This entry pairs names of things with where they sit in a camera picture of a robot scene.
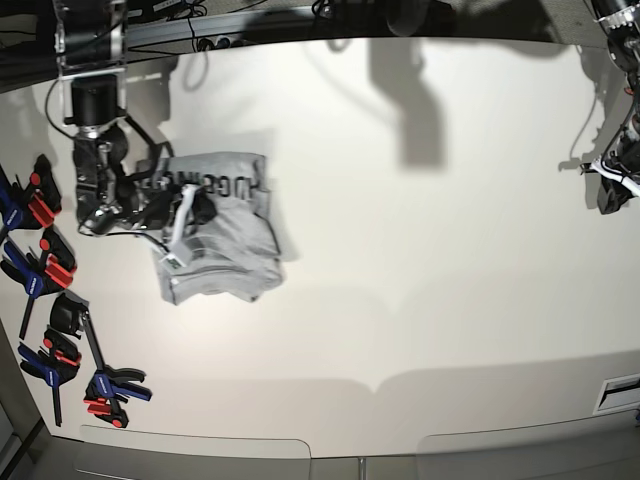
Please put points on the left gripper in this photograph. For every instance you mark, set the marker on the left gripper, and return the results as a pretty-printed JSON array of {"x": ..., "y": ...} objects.
[{"x": 617, "y": 181}]

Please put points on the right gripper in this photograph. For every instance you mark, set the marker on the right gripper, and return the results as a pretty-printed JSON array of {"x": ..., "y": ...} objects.
[{"x": 169, "y": 215}]

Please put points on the grey T-shirt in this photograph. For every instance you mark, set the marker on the grey T-shirt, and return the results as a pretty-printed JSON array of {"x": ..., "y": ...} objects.
[{"x": 237, "y": 252}]

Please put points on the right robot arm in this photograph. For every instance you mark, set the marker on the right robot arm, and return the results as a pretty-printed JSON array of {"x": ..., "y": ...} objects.
[{"x": 122, "y": 182}]

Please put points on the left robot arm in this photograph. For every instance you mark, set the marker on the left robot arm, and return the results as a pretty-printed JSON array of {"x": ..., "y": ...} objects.
[{"x": 619, "y": 21}]

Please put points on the blue red bar clamp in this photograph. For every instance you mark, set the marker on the blue red bar clamp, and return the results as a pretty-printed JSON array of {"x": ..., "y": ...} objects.
[
  {"x": 56, "y": 363},
  {"x": 52, "y": 272},
  {"x": 32, "y": 207}
]

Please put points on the top blue red bar clamp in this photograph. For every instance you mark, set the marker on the top blue red bar clamp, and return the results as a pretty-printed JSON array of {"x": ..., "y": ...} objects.
[{"x": 32, "y": 207}]

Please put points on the white power strip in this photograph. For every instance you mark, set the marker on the white power strip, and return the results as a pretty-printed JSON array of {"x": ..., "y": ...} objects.
[{"x": 218, "y": 43}]

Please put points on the long black bar clamp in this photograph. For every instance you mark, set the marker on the long black bar clamp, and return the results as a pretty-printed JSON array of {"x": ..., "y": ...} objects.
[{"x": 108, "y": 388}]

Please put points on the white slotted table plate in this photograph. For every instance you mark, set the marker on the white slotted table plate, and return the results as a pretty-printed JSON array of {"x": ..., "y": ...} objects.
[{"x": 617, "y": 395}]

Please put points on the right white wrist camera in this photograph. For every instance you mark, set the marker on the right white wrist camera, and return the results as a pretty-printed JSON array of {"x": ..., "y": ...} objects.
[{"x": 178, "y": 257}]

